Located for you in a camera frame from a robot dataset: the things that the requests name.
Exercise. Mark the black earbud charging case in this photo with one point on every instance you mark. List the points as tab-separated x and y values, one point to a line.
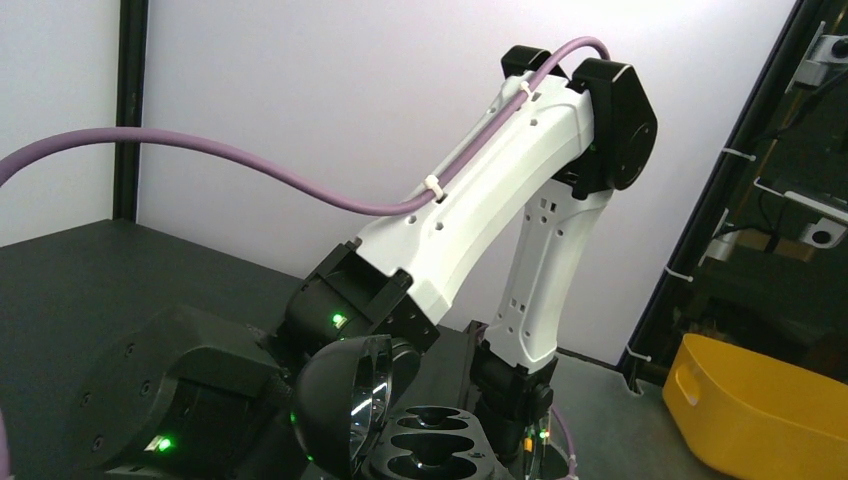
341	417

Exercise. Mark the yellow plastic bin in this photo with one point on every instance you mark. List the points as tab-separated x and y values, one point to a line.
751	416

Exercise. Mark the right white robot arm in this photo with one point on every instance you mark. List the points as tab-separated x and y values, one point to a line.
194	396

